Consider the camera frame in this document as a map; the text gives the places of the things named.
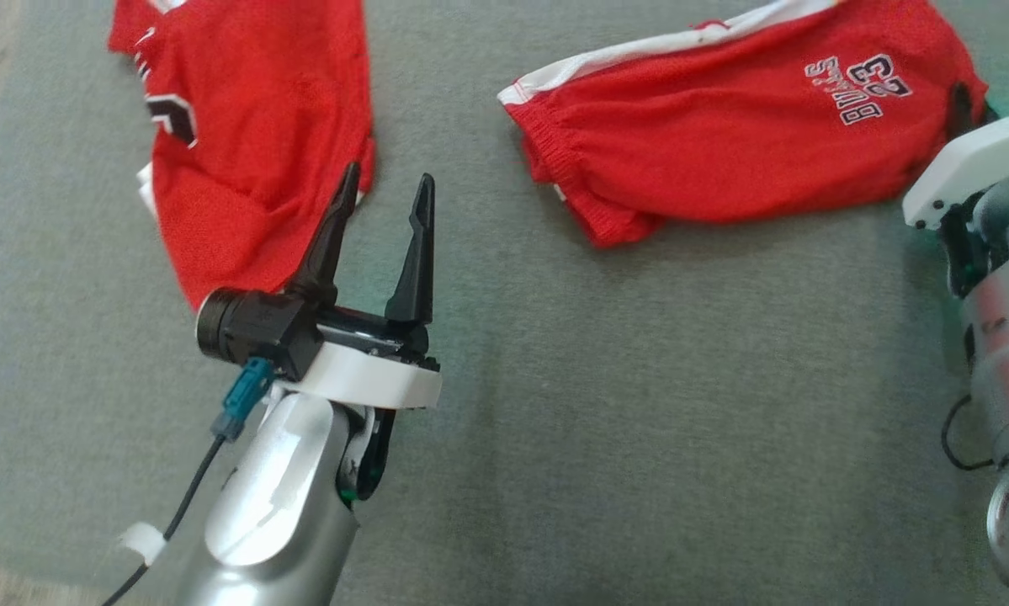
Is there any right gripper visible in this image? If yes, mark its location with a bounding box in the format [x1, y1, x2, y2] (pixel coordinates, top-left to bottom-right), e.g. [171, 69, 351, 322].
[902, 82, 1009, 230]

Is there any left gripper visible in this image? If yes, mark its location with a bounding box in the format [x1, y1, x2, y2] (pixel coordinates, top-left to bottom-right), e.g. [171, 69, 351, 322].
[284, 162, 443, 412]

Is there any red basketball jersey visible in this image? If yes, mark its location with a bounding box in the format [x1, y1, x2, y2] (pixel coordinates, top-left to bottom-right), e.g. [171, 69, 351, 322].
[107, 0, 377, 312]

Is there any white tape tag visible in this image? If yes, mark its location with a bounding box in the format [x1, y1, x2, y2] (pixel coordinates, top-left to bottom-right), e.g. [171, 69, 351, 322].
[117, 522, 168, 567]

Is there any black cable with teal connector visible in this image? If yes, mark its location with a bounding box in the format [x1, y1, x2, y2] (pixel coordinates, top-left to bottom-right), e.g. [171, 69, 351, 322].
[100, 358, 276, 606]

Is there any thin black cable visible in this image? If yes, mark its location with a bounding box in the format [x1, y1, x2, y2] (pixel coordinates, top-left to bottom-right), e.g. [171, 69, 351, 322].
[941, 394, 997, 472]

